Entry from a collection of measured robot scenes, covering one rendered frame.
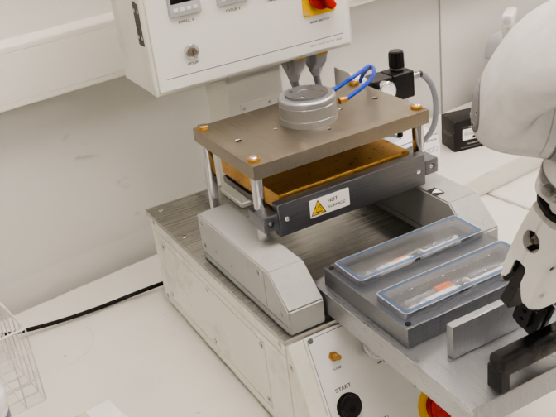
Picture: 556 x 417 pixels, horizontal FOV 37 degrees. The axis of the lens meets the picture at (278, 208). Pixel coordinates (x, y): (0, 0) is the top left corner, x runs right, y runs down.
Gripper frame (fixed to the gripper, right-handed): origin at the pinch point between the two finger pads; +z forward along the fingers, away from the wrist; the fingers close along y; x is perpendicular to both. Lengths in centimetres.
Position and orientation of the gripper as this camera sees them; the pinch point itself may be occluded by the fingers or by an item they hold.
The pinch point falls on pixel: (533, 312)
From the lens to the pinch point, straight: 88.4
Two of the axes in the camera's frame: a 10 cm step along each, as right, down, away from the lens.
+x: -4.9, -6.2, 6.1
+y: 8.7, -3.0, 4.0
